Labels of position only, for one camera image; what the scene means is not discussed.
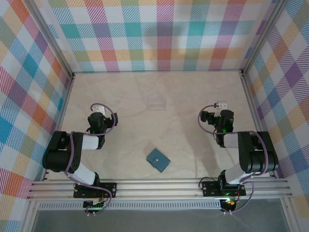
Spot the teal leather card holder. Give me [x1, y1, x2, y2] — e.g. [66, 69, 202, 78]
[146, 148, 171, 174]

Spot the circuit board with green lights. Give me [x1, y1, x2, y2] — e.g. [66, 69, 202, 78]
[83, 200, 106, 210]

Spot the circuit board with orange part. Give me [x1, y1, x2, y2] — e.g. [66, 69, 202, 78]
[221, 198, 237, 210]

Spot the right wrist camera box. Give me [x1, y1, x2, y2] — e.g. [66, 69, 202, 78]
[215, 101, 228, 117]

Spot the aluminium side frame rail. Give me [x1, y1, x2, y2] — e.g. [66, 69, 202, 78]
[41, 73, 76, 182]
[240, 71, 278, 179]

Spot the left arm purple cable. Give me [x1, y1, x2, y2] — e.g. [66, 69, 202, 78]
[64, 103, 119, 216]

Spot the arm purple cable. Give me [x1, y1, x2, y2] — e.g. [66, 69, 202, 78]
[64, 103, 119, 216]
[197, 103, 269, 215]

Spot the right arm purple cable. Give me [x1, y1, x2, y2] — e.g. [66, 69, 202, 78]
[197, 103, 269, 215]

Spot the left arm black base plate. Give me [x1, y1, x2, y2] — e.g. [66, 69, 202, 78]
[73, 183, 117, 199]

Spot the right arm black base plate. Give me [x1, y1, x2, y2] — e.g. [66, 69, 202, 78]
[201, 181, 246, 197]

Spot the aluminium mounting rail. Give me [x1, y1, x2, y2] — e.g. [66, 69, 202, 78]
[26, 178, 293, 201]

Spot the aluminium upright frame post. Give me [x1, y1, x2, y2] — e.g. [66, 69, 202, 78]
[240, 0, 292, 75]
[24, 0, 75, 79]

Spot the slotted grey cable duct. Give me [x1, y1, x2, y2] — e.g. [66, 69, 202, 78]
[38, 202, 222, 210]

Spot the aluminium frame leg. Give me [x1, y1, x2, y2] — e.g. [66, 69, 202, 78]
[281, 198, 299, 232]
[20, 200, 41, 232]

